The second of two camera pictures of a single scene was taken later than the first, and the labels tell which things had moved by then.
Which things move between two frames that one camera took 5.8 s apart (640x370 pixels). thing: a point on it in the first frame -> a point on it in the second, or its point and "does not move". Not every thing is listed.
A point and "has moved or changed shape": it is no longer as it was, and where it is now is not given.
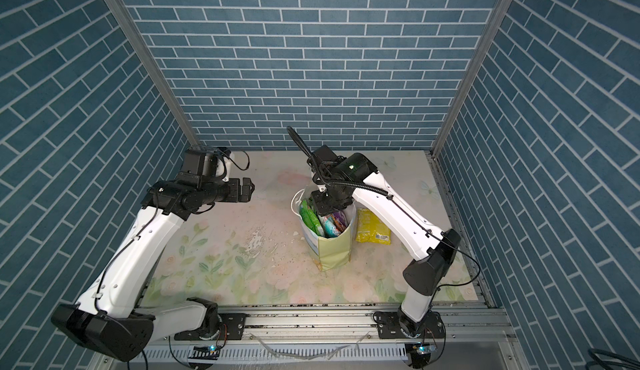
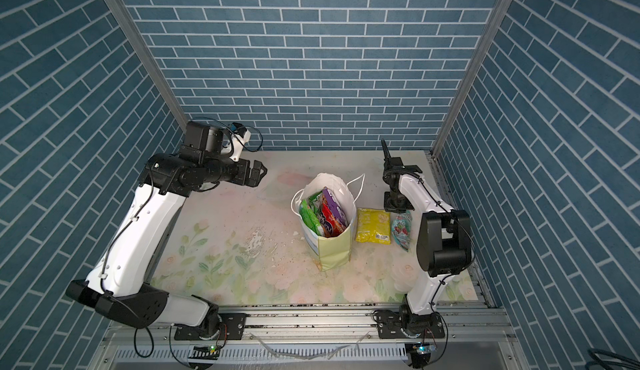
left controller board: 204,352 does not move
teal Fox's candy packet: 329,225 has moved or changed shape
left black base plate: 231,327 does not move
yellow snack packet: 371,229 does not move
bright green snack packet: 310,218 does not move
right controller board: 419,353 does not move
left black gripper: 236,193 -> 243,177
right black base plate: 389,327 does not move
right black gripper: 321,208 -> 388,207
